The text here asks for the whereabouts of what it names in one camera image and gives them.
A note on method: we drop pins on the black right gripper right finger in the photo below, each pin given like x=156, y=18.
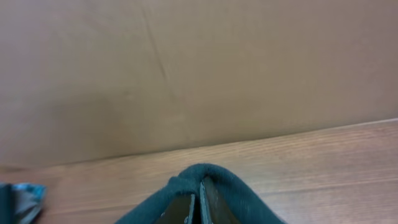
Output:
x=213, y=208

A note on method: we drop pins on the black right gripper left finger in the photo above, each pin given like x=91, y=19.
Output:
x=179, y=211

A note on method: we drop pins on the dark teal t-shirt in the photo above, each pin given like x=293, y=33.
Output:
x=245, y=205

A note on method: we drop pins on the light blue printed t-shirt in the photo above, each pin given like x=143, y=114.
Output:
x=37, y=188

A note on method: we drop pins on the grey folded garment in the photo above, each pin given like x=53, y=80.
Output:
x=28, y=205

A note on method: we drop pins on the black folded garment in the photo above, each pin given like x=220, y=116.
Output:
x=7, y=204

